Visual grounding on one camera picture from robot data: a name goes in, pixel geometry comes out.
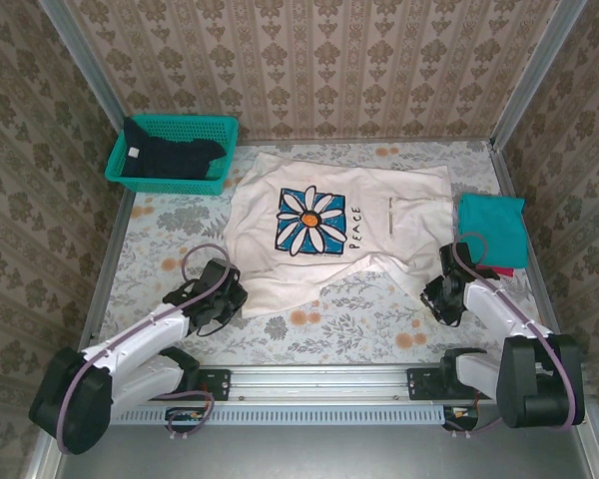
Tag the white daisy print t-shirt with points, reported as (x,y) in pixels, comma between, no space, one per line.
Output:
(339,189)

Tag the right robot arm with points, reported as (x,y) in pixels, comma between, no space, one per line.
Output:
(529,379)

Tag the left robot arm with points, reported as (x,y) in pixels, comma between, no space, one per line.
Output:
(135,349)

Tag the folded red t-shirt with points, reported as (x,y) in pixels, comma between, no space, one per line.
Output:
(503,272)

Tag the folded teal t-shirt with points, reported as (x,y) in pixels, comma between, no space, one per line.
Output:
(494,224)

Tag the teal plastic basket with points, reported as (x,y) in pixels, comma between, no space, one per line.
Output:
(179,185)

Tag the floral tablecloth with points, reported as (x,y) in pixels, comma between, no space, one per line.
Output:
(329,334)

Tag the dark navy t-shirt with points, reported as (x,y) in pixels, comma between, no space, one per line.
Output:
(165,157)

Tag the grey metal panel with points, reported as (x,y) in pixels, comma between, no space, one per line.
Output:
(329,456)

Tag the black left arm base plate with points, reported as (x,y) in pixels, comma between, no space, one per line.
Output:
(214,384)

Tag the aluminium table side rail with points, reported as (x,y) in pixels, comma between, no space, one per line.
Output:
(110,259)
(524,239)

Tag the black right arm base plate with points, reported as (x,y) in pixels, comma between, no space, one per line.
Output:
(424,384)

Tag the aluminium mounting rail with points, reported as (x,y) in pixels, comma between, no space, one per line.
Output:
(319,384)

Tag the aluminium frame post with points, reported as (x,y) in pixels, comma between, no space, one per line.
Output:
(85,65)
(534,70)

